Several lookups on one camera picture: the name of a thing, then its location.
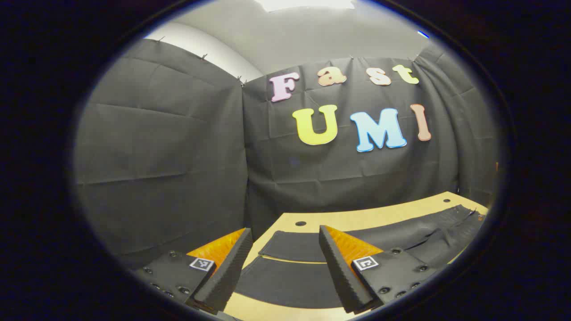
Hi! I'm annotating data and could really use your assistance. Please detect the dark grey denim jeans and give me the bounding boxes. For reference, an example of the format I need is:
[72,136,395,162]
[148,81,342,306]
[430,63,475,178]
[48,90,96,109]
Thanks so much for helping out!
[234,204,488,309]

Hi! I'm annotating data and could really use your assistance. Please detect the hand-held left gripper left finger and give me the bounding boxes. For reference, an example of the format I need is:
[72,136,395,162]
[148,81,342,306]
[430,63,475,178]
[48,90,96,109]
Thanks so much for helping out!
[133,227,254,315]

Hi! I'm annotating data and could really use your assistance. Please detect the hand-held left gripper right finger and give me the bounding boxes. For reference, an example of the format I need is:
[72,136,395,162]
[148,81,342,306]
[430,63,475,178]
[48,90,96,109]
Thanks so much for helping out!
[319,225,442,314]

